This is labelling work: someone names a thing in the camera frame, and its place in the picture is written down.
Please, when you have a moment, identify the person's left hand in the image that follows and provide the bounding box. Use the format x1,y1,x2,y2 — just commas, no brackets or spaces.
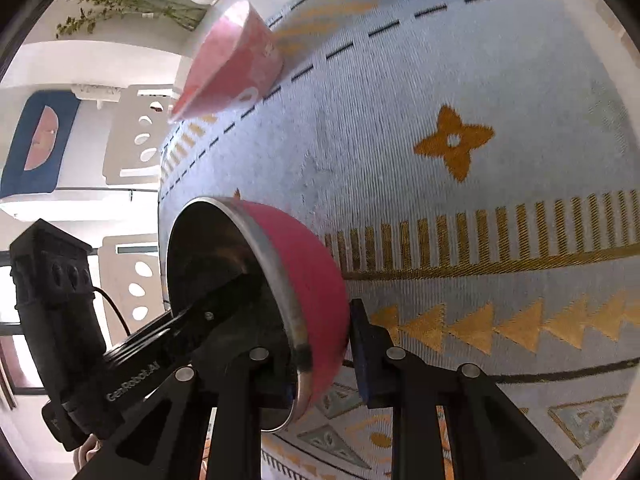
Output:
74,432,101,473

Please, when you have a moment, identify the grey yellow woven placemat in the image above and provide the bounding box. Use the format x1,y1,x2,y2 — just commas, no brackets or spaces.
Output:
157,0,631,480

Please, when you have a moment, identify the blue pink cushion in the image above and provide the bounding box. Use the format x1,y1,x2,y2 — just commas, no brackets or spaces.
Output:
0,91,81,198

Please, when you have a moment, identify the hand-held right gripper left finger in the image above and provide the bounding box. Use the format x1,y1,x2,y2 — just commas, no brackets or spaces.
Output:
75,345,296,480

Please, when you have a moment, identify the green flower bunch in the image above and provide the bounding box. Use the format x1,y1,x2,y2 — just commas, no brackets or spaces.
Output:
55,0,211,41

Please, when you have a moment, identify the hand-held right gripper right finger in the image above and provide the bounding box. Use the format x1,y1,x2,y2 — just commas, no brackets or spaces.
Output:
349,299,581,480

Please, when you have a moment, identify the black cable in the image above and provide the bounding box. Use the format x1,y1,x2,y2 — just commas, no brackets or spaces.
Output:
91,286,132,337

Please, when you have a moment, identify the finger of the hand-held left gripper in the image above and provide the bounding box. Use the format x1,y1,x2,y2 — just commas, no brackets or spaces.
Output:
167,272,267,356

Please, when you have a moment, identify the white chair with oval holes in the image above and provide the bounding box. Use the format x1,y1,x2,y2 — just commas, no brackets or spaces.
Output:
97,235,167,338
102,85,186,186

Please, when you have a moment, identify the pink steel bowl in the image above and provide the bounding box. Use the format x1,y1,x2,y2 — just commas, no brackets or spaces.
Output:
165,196,351,433

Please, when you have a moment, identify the pink printed bowl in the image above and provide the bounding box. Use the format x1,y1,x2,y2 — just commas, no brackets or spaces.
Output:
167,0,285,123

